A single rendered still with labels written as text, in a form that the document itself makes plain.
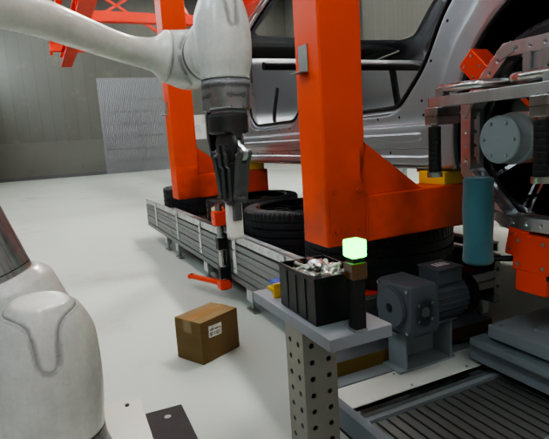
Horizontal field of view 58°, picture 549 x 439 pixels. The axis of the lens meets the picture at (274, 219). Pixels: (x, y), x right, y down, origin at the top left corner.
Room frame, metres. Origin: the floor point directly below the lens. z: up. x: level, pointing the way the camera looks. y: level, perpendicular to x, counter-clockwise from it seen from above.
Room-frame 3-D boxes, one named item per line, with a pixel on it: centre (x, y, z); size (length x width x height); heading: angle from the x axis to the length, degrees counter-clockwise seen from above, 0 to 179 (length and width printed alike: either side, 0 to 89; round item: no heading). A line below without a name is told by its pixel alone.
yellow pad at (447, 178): (1.91, -0.67, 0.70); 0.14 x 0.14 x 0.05; 25
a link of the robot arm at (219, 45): (0.95, 0.08, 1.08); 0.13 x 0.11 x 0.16; 28
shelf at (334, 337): (1.24, -0.09, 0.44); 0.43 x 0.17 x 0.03; 25
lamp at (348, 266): (1.06, -0.17, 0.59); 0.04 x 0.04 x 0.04; 25
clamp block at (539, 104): (1.15, -0.65, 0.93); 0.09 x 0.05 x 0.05; 115
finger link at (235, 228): (0.93, 0.07, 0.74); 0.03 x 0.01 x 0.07; 121
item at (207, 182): (3.58, 0.30, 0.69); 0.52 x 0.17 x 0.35; 115
